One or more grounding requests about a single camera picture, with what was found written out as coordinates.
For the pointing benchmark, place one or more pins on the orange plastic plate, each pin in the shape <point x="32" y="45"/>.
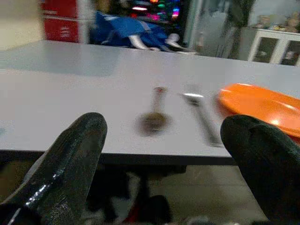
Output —
<point x="257" y="105"/>

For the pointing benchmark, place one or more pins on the red cardboard box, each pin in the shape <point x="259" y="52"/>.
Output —
<point x="59" y="8"/>
<point x="61" y="30"/>

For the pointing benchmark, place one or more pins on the white cabinet with glass doors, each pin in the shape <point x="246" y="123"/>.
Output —
<point x="274" y="47"/>

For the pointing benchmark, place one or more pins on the silver metal fork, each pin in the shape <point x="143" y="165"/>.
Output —
<point x="204" y="122"/>

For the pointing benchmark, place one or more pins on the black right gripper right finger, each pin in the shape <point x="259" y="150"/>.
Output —
<point x="269" y="168"/>

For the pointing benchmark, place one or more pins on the black basket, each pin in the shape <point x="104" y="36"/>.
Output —
<point x="107" y="187"/>

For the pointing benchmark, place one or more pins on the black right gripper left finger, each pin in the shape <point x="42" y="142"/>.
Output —
<point x="68" y="164"/>

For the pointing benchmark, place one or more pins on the metal framed glass door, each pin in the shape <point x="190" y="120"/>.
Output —
<point x="211" y="28"/>

